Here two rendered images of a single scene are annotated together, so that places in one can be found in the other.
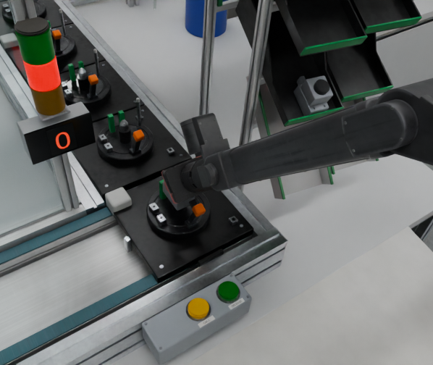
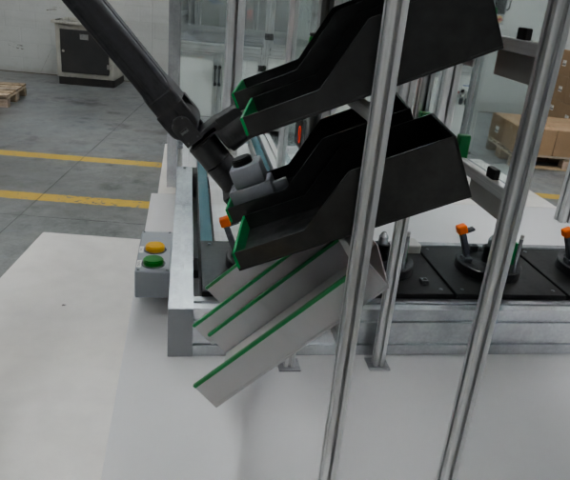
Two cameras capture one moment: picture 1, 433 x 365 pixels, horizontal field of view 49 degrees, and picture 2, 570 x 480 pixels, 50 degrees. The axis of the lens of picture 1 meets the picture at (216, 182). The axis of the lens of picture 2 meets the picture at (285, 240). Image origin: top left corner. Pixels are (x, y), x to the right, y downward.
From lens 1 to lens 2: 1.57 m
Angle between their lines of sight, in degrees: 91
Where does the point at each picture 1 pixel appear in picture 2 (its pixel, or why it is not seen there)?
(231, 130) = (433, 413)
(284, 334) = (98, 329)
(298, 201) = (245, 414)
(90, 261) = not seen: hidden behind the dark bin
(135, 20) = not seen: outside the picture
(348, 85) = (269, 231)
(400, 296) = (23, 427)
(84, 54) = not seen: outside the picture
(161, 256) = (220, 246)
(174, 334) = (147, 238)
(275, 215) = not seen: hidden behind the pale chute
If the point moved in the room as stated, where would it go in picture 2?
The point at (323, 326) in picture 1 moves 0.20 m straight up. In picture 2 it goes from (73, 351) to (68, 251)
